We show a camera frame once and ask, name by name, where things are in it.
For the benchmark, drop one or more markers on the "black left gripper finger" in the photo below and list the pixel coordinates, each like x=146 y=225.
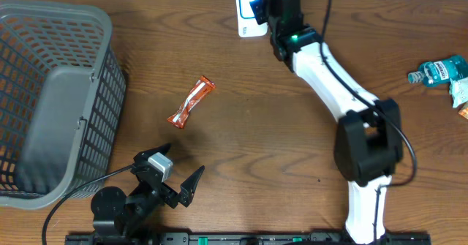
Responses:
x=188 y=187
x=144 y=155

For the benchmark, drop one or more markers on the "red brown snack bar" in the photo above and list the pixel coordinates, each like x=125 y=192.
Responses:
x=200 y=90

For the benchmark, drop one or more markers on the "grey plastic mesh basket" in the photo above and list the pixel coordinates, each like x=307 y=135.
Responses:
x=62 y=94

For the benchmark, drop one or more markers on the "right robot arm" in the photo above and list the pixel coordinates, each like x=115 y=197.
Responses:
x=367 y=143

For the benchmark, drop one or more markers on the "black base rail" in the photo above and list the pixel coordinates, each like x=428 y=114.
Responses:
x=215 y=239

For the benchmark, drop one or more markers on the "orange tissue pack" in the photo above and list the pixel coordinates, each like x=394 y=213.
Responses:
x=464 y=111

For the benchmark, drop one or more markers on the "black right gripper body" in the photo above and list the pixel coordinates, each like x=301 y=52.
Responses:
x=271 y=23

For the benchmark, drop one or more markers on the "white barcode scanner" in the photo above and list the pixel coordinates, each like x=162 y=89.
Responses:
x=247 y=24

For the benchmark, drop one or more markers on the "teal mouthwash bottle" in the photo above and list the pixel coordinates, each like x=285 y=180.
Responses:
x=434 y=73

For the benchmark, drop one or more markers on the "light green wipes packet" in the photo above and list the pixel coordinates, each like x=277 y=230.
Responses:
x=458 y=91

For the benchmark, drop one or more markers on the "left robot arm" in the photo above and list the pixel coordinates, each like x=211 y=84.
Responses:
x=120 y=218

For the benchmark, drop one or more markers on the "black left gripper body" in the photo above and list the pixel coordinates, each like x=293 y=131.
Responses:
x=170 y=198

